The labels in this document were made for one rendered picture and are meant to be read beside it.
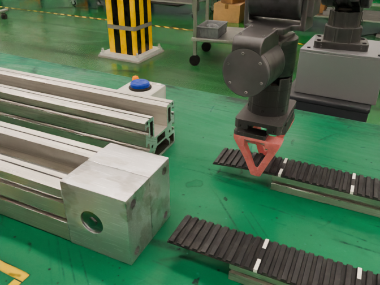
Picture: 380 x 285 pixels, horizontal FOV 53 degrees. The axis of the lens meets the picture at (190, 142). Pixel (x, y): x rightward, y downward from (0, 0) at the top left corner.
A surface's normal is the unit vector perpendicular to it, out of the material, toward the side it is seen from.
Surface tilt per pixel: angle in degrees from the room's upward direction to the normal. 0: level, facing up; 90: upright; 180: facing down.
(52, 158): 90
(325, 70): 90
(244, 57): 90
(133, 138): 90
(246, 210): 0
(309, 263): 0
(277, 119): 0
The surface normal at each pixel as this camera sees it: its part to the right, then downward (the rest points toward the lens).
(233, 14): -0.39, 0.44
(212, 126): 0.00, -0.87
